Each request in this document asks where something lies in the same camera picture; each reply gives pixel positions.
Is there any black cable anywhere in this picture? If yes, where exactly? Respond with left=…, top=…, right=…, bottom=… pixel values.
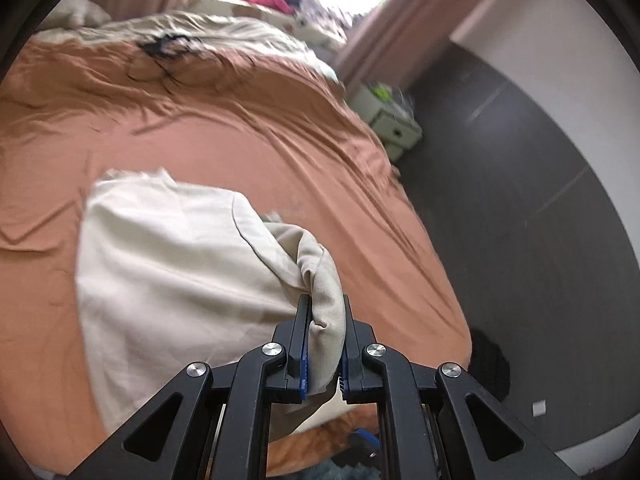
left=127, top=32, right=221, bottom=96

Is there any white storage box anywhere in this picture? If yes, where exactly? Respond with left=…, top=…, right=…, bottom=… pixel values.
left=349, top=82, right=423, bottom=162

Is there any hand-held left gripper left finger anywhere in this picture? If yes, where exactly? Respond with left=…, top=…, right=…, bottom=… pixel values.
left=65, top=295, right=314, bottom=480

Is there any orange blanket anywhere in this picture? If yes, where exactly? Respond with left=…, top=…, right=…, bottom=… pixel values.
left=0, top=17, right=473, bottom=478

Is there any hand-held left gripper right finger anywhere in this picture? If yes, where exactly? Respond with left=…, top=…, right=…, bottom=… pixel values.
left=338, top=296, right=583, bottom=480

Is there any teal fluffy rug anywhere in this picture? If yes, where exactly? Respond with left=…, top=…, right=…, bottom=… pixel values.
left=295, top=460, right=386, bottom=480

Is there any cream sweatshirt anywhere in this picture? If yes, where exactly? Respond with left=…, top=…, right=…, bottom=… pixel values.
left=75, top=167, right=351, bottom=436

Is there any beige duvet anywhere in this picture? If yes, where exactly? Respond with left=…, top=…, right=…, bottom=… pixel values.
left=35, top=0, right=346, bottom=86

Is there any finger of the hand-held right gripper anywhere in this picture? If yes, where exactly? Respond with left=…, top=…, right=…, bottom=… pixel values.
left=349, top=427, right=381, bottom=457

